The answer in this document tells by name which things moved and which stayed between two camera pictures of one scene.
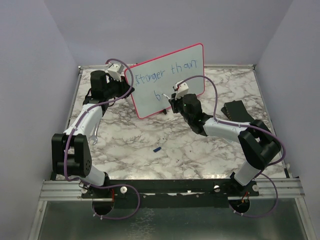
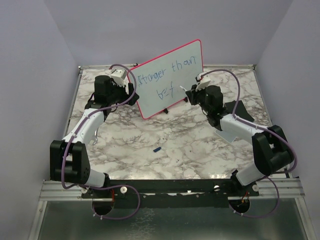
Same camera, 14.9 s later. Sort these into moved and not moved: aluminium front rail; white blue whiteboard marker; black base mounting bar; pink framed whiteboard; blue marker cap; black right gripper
Moved: black right gripper; white blue whiteboard marker
Not moved: blue marker cap; aluminium front rail; pink framed whiteboard; black base mounting bar
